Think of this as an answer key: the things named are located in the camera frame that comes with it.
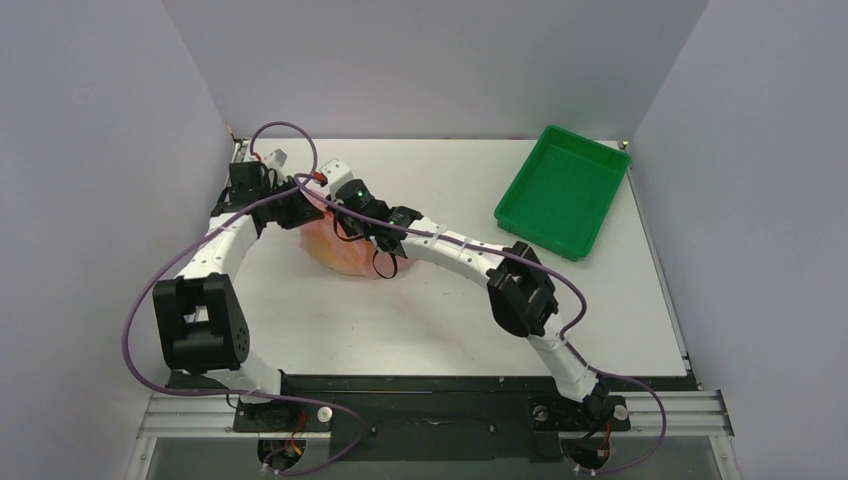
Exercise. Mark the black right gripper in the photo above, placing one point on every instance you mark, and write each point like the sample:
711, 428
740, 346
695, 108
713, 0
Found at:
328, 201

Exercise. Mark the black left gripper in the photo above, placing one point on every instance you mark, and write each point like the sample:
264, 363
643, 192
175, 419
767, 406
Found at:
303, 212

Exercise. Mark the pink plastic bag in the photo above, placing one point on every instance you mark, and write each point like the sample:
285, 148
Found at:
320, 241

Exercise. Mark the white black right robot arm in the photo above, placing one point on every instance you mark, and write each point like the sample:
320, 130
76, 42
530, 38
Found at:
520, 290

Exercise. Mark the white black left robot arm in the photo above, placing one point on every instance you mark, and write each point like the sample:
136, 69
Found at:
203, 330

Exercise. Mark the green plastic tray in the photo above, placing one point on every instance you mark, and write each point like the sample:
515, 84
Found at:
562, 193

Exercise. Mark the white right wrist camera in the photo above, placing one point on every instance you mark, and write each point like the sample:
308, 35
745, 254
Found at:
335, 173

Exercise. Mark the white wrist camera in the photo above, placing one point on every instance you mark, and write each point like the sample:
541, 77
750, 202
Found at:
335, 173
276, 159

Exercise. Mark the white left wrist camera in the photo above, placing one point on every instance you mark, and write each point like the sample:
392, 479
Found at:
276, 159

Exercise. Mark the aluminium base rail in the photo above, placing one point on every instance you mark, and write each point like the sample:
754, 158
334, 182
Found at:
695, 414

